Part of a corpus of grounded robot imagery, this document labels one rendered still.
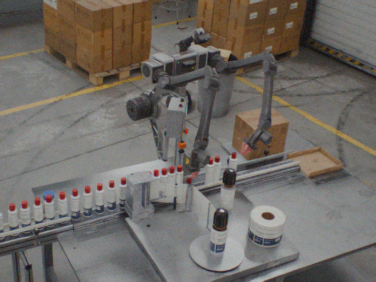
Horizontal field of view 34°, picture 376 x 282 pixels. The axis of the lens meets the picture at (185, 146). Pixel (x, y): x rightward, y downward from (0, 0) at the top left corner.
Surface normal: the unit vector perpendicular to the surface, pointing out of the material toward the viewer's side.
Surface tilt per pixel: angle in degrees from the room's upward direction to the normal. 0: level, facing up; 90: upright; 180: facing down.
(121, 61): 93
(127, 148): 0
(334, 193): 0
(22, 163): 0
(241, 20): 90
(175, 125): 90
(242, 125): 90
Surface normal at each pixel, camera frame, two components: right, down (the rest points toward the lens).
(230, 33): -0.77, 0.29
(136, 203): 0.46, 0.49
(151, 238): 0.07, -0.85
